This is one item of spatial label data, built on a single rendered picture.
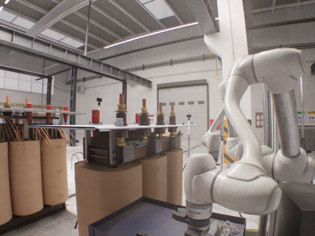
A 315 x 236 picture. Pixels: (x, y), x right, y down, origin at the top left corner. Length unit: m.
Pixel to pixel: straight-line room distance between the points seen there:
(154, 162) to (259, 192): 1.16
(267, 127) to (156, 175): 1.00
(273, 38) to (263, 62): 15.21
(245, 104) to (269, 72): 5.51
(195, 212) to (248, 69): 0.61
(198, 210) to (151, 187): 1.01
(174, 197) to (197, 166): 1.53
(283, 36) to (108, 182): 15.81
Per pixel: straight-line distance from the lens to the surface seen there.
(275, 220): 1.50
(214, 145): 1.54
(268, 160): 1.17
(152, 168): 1.54
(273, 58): 0.82
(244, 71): 0.84
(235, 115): 0.67
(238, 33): 7.02
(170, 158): 1.91
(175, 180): 2.01
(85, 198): 1.36
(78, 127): 0.93
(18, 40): 9.74
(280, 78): 0.82
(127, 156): 1.25
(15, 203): 2.79
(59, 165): 2.81
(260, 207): 0.49
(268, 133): 1.58
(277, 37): 16.10
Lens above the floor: 1.38
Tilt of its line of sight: 2 degrees up
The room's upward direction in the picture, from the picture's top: straight up
